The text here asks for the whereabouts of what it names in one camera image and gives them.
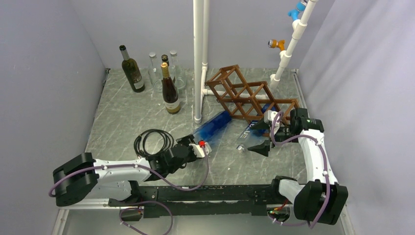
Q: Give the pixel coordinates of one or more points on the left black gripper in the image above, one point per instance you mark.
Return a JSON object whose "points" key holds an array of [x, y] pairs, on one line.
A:
{"points": [[187, 140]]}

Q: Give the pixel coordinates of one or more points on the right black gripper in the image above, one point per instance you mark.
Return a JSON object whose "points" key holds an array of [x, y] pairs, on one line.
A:
{"points": [[263, 149]]}

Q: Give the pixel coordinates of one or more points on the clear blue-label bottle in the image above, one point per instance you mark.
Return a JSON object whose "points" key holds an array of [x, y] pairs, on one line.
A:
{"points": [[250, 137], [211, 130]]}

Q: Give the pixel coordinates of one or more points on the brown wooden wine rack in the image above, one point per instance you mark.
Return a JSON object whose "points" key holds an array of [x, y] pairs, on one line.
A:
{"points": [[245, 100]]}

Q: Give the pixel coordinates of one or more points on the brown bottle gold foil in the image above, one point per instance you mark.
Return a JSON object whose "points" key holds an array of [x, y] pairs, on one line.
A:
{"points": [[169, 91]]}

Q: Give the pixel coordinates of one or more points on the clear bottle dark label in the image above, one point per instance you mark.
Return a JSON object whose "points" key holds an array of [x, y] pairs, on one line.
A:
{"points": [[177, 69]]}

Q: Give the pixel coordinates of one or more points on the clear bottle with cork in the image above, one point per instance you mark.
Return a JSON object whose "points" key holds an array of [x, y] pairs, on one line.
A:
{"points": [[154, 73]]}

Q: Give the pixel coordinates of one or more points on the small dark bottle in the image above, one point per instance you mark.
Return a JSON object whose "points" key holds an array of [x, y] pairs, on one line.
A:
{"points": [[166, 60]]}

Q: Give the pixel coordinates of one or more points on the dark green wine bottle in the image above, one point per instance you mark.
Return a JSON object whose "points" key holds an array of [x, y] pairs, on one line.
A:
{"points": [[131, 71]]}

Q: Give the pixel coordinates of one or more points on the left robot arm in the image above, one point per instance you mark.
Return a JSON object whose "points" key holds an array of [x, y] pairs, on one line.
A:
{"points": [[85, 177]]}

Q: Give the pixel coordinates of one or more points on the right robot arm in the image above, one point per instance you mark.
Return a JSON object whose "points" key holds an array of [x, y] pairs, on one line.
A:
{"points": [[322, 198]]}

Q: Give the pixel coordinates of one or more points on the orange pipe valve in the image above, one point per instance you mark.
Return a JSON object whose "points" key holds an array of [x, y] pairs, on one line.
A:
{"points": [[272, 43]]}

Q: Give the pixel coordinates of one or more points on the white angled pvc pipe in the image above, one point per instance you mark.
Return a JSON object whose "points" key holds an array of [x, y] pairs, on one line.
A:
{"points": [[299, 27]]}

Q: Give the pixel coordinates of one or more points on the blue pipe valve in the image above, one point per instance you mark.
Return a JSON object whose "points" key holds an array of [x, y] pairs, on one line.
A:
{"points": [[300, 7]]}

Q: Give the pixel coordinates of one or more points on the white vertical pvc pipe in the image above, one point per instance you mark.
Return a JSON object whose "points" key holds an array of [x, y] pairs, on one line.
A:
{"points": [[201, 14]]}

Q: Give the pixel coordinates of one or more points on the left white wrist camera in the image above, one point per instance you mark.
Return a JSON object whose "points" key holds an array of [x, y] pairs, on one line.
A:
{"points": [[201, 149]]}

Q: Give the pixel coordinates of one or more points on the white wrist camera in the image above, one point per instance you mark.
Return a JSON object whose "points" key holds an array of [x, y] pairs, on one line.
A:
{"points": [[201, 149], [270, 116]]}

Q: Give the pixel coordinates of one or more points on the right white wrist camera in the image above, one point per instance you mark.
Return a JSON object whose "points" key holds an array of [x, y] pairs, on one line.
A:
{"points": [[270, 116]]}

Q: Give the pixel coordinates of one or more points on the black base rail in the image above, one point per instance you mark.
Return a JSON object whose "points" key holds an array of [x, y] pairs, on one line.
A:
{"points": [[157, 201]]}

